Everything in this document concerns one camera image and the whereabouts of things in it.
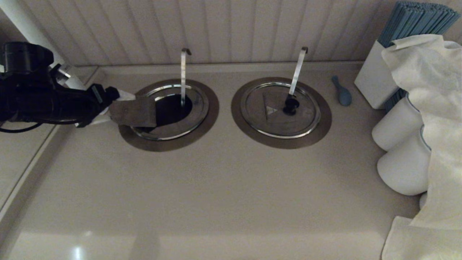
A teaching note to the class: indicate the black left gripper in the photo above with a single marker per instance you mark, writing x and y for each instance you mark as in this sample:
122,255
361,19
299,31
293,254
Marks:
81,104

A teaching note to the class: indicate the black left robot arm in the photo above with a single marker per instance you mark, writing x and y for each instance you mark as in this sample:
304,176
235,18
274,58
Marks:
25,94

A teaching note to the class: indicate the small blue plastic spoon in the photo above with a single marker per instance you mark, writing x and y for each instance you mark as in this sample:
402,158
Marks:
343,96

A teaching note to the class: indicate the long white metal pole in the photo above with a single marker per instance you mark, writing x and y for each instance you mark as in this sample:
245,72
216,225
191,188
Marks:
25,21

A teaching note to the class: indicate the white square holder box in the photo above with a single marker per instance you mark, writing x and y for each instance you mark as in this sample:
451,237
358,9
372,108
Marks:
372,78

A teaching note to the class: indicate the white paper cup stack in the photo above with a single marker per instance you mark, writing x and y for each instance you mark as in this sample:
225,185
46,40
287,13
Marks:
395,126
402,170

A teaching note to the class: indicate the blue ribbed item behind cups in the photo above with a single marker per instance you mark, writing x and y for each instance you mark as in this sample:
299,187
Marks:
395,97

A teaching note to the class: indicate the bundle of blue sticks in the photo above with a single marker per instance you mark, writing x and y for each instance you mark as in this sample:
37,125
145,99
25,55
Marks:
413,20

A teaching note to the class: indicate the white cotton cloth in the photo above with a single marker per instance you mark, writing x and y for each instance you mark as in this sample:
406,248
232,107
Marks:
442,108

